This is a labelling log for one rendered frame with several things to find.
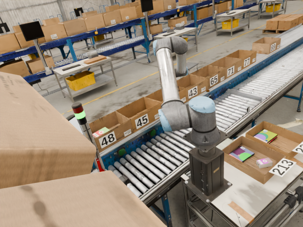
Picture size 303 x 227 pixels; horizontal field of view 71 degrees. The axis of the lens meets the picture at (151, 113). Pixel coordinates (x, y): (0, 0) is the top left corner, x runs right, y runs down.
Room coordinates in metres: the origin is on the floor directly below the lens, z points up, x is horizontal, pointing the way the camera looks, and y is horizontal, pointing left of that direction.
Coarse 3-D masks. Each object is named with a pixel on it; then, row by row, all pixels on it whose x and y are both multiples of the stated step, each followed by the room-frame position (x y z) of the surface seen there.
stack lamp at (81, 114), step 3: (81, 105) 1.00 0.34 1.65; (72, 108) 0.99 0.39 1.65; (78, 108) 0.98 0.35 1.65; (81, 108) 0.99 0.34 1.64; (75, 111) 0.98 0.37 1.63; (78, 111) 0.98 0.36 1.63; (81, 111) 0.98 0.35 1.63; (75, 114) 0.98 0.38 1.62; (78, 114) 0.97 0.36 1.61; (81, 114) 0.98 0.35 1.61; (84, 114) 0.99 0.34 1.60; (78, 117) 0.97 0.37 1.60; (81, 117) 0.98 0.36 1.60
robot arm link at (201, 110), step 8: (200, 96) 1.17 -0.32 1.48; (192, 104) 1.10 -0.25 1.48; (200, 104) 1.08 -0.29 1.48; (208, 104) 1.07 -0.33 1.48; (192, 112) 1.07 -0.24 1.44; (200, 112) 1.05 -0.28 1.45; (208, 112) 1.04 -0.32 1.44; (192, 120) 1.05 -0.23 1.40; (200, 120) 1.05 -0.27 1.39; (208, 120) 1.04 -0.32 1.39; (200, 128) 1.06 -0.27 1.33; (208, 128) 1.05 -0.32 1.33
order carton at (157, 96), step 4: (180, 88) 2.30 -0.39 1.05; (184, 88) 2.22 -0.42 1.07; (156, 92) 2.35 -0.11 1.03; (160, 92) 2.38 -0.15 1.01; (180, 92) 2.18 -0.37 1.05; (184, 92) 2.21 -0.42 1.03; (148, 96) 2.28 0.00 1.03; (152, 96) 2.31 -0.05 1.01; (156, 96) 2.34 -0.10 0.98; (160, 96) 2.37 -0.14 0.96; (180, 96) 2.17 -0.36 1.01; (184, 96) 2.20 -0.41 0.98; (156, 100) 2.07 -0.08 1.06; (160, 100) 2.36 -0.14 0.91
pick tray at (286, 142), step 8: (256, 128) 1.59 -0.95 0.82; (264, 128) 1.64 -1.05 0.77; (272, 128) 1.57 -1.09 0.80; (280, 128) 1.51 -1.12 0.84; (248, 136) 1.49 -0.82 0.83; (280, 136) 1.49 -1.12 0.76; (288, 136) 1.44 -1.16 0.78; (296, 136) 1.39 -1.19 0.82; (264, 144) 1.36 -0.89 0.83; (272, 144) 1.41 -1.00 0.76; (280, 144) 1.39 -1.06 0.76; (288, 144) 1.37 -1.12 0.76; (296, 144) 1.36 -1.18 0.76; (280, 152) 1.24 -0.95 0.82; (288, 152) 1.28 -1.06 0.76; (296, 152) 1.24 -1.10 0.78
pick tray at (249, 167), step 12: (240, 144) 1.49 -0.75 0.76; (252, 144) 1.40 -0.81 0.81; (228, 156) 1.29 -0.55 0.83; (252, 156) 1.31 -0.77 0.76; (264, 156) 1.29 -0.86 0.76; (276, 156) 1.22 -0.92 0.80; (240, 168) 1.19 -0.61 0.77; (252, 168) 1.11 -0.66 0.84; (264, 168) 1.16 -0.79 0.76; (264, 180) 1.03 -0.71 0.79
